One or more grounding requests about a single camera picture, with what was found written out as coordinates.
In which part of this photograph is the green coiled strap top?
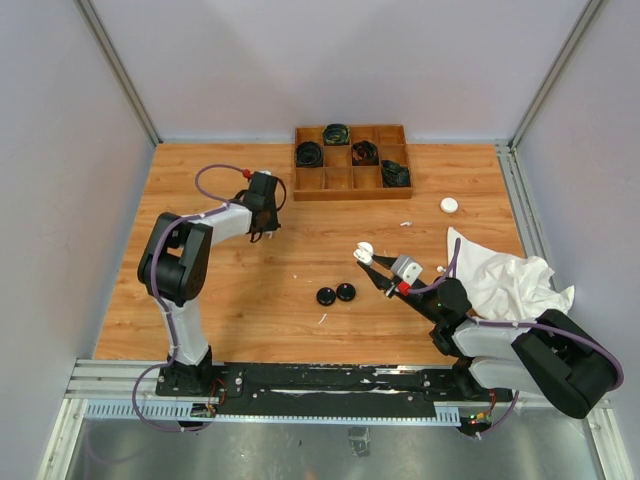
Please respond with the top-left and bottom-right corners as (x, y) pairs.
(321, 122), (351, 147)

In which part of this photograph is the black coiled strap left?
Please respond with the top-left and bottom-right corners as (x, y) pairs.
(294, 140), (326, 169)

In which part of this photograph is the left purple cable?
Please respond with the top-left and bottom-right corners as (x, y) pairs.
(130, 164), (252, 433)

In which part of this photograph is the black orange coiled strap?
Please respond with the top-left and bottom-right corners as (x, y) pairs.
(350, 139), (379, 167)

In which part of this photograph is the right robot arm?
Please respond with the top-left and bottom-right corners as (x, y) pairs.
(354, 252), (624, 419)

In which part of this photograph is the white charging case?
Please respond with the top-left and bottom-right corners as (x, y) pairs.
(353, 242), (374, 266)
(440, 197), (459, 214)

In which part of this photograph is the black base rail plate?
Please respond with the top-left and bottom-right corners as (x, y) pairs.
(156, 363), (512, 419)

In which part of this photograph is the wooden compartment tray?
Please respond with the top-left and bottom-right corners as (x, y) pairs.
(292, 123), (414, 201)

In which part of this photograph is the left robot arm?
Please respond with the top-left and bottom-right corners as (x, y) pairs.
(137, 169), (287, 397)

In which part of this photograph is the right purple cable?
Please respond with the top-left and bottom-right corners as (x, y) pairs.
(399, 237), (625, 441)

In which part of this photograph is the purple cable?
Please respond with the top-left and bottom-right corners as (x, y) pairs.
(399, 237), (625, 441)
(130, 164), (252, 433)

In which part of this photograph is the crumpled white cloth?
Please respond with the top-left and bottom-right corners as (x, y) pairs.
(447, 227), (575, 321)

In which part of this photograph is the dark green coiled strap right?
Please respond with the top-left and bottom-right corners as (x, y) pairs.
(380, 159), (412, 189)

